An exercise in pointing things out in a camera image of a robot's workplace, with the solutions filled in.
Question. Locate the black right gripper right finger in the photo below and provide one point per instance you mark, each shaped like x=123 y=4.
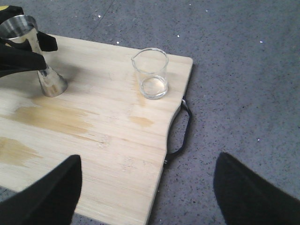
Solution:
x=245 y=198

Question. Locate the steel double jigger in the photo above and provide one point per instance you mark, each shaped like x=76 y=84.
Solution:
x=52 y=84

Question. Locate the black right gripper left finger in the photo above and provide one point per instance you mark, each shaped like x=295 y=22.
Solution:
x=51 y=200

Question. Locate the wooden cutting board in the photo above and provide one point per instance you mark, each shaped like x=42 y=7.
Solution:
x=120 y=135

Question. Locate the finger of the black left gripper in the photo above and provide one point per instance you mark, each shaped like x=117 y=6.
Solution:
x=48 y=43
x=14 y=60

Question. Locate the glass beaker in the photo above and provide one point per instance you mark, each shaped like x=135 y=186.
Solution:
x=150 y=65

